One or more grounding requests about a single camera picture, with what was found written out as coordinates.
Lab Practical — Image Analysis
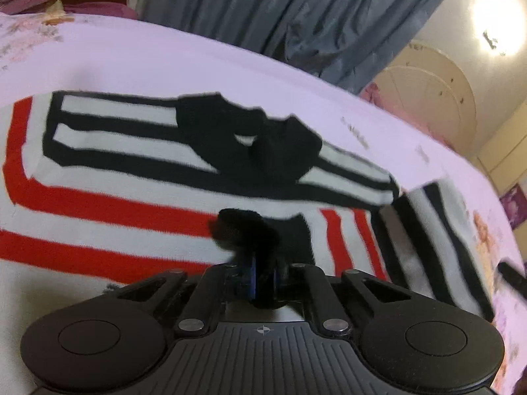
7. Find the glowing wall lamp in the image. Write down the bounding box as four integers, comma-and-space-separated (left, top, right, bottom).
471, 0, 526, 56

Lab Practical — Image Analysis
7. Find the purple pink pillow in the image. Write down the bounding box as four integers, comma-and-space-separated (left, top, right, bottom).
1, 0, 138, 20

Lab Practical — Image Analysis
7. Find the red black white striped sweater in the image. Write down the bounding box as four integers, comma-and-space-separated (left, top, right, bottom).
1, 91, 495, 320

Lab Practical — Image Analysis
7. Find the pink floral bed sheet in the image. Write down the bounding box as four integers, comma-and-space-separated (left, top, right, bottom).
1, 14, 526, 394

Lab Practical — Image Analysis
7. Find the blue grey curtain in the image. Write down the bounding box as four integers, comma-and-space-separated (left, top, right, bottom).
129, 0, 443, 94

